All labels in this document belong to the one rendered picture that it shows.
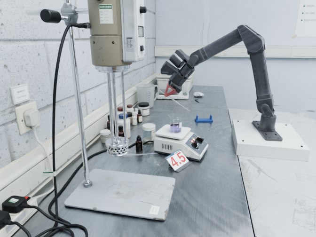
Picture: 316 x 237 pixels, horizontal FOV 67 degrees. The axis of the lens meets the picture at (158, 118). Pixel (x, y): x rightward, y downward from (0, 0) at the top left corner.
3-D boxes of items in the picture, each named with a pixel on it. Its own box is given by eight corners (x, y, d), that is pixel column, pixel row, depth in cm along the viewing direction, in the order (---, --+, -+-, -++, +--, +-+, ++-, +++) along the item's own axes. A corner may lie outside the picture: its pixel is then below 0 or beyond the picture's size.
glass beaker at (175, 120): (182, 130, 101) (183, 112, 99) (181, 135, 96) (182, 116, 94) (168, 129, 102) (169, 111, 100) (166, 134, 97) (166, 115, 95)
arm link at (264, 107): (260, 103, 100) (275, 105, 97) (263, 98, 107) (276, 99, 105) (258, 117, 102) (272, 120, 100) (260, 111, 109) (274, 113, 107)
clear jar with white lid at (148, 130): (140, 143, 109) (140, 127, 107) (145, 138, 115) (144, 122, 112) (153, 145, 108) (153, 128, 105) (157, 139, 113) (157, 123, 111)
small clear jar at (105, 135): (111, 139, 113) (111, 129, 112) (109, 143, 109) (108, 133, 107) (102, 139, 114) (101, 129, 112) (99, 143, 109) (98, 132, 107)
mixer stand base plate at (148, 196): (176, 180, 81) (176, 177, 81) (165, 222, 62) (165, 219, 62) (93, 170, 87) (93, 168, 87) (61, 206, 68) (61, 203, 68)
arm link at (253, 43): (185, 55, 108) (252, 18, 91) (193, 53, 116) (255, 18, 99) (197, 80, 110) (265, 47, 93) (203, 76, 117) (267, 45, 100)
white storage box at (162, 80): (194, 86, 237) (195, 71, 233) (190, 94, 204) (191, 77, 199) (164, 84, 245) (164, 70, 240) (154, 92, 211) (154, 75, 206)
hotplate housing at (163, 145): (208, 149, 103) (209, 131, 101) (200, 162, 92) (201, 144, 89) (161, 140, 112) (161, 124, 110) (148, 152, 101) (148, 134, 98)
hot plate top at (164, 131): (191, 130, 103) (191, 128, 103) (182, 140, 93) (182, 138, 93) (165, 125, 108) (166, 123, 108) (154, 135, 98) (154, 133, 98)
